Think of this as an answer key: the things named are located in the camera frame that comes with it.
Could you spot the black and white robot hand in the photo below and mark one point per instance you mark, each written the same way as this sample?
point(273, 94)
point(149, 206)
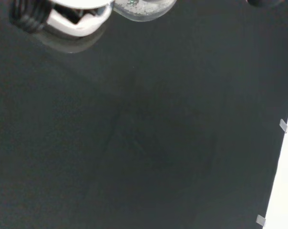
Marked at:
point(67, 25)

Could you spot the black bench cloth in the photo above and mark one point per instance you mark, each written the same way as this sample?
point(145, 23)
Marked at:
point(134, 133)

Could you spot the clear cloth clip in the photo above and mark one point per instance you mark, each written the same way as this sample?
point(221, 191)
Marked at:
point(283, 126)
point(261, 220)

